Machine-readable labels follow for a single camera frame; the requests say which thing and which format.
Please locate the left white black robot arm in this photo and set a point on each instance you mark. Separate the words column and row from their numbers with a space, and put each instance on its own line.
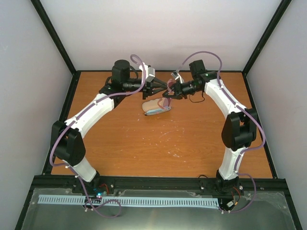
column 67, row 137

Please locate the pink transparent sunglasses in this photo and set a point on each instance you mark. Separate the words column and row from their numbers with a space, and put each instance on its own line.
column 164, row 103

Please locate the light blue cleaning cloth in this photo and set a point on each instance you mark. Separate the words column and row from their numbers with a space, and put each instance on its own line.
column 157, row 111

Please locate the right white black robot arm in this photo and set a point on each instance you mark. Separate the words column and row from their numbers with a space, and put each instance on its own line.
column 239, row 129

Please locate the black enclosure frame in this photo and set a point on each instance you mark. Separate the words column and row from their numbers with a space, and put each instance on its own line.
column 283, row 5

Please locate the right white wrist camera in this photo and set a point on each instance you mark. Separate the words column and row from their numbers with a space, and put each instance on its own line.
column 177, row 76

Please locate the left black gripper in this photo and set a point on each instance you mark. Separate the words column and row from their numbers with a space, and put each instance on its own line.
column 148, row 87

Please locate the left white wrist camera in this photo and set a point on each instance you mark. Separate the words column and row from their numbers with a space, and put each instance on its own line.
column 148, row 73

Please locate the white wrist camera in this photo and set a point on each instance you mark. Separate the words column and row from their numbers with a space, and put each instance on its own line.
column 148, row 73
column 177, row 76

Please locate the plaid brown glasses case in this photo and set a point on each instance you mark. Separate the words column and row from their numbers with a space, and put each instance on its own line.
column 149, row 105

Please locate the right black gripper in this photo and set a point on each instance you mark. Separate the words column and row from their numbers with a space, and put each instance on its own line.
column 177, row 90

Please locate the light blue slotted cable duct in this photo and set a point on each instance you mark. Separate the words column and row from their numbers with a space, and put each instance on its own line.
column 130, row 201

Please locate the black aluminium mounting rail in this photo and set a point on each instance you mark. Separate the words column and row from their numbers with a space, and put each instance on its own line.
column 203, row 186

